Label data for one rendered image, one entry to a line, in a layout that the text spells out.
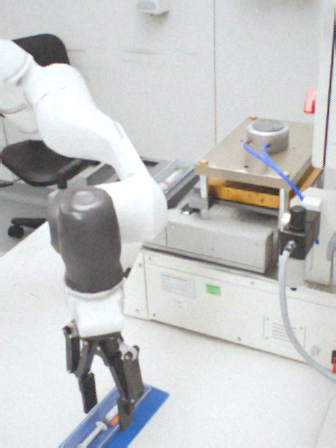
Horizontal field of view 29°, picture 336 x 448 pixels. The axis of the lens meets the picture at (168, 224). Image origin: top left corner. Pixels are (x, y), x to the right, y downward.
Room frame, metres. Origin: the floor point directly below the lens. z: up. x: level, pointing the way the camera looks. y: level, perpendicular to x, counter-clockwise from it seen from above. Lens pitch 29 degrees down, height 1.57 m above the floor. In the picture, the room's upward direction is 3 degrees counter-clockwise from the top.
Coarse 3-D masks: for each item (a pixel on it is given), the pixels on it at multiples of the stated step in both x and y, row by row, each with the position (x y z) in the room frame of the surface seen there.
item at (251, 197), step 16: (304, 176) 1.09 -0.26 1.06; (320, 176) 1.16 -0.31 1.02; (224, 192) 1.06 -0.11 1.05; (240, 192) 1.05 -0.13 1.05; (256, 192) 1.03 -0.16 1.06; (272, 192) 1.03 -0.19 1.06; (240, 208) 1.05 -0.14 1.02; (256, 208) 1.03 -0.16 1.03; (272, 208) 1.02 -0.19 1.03; (288, 208) 1.00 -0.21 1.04
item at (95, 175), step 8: (88, 168) 1.38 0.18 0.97; (96, 168) 1.29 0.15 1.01; (104, 168) 1.31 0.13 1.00; (112, 168) 1.34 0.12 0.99; (80, 176) 1.34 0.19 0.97; (88, 176) 1.25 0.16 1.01; (96, 176) 1.28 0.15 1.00; (104, 176) 1.31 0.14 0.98; (112, 176) 1.33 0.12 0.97; (72, 184) 1.30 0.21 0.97; (80, 184) 1.30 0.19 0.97; (88, 184) 1.25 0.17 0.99; (96, 184) 1.28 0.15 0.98; (56, 192) 1.26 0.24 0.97; (192, 192) 1.23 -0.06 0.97; (184, 200) 1.19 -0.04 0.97; (176, 208) 1.16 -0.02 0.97; (184, 208) 1.17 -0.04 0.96; (192, 208) 1.20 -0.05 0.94
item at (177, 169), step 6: (174, 162) 1.31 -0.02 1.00; (180, 162) 1.31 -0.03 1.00; (186, 162) 1.31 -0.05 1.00; (192, 162) 1.31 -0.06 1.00; (168, 168) 1.28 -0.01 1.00; (174, 168) 1.28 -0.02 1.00; (180, 168) 1.28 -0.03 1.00; (186, 168) 1.28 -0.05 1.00; (162, 174) 1.25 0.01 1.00; (168, 174) 1.25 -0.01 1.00; (174, 174) 1.25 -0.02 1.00; (180, 174) 1.25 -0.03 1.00; (156, 180) 1.22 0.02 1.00; (162, 180) 1.22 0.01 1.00; (168, 180) 1.22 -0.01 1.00; (174, 180) 1.22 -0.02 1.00; (162, 186) 1.19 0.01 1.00; (168, 186) 1.19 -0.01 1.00
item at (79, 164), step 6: (72, 162) 1.33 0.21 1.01; (78, 162) 1.33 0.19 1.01; (84, 162) 1.35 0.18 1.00; (90, 162) 1.37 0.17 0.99; (96, 162) 1.40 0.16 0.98; (66, 168) 1.30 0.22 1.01; (72, 168) 1.31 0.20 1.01; (78, 168) 1.32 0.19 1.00; (60, 174) 1.28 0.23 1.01; (66, 174) 1.28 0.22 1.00; (72, 174) 1.30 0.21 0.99; (60, 180) 1.28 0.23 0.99; (66, 180) 1.28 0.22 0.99; (60, 186) 1.28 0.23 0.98; (66, 186) 1.28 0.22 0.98
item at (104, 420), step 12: (108, 396) 0.84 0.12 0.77; (108, 408) 0.81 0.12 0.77; (96, 420) 0.79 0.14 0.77; (108, 420) 0.79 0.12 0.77; (84, 432) 0.76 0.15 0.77; (96, 432) 0.76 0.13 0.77; (108, 432) 0.76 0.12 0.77; (72, 444) 0.74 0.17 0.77; (84, 444) 0.74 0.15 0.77; (96, 444) 0.74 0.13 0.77
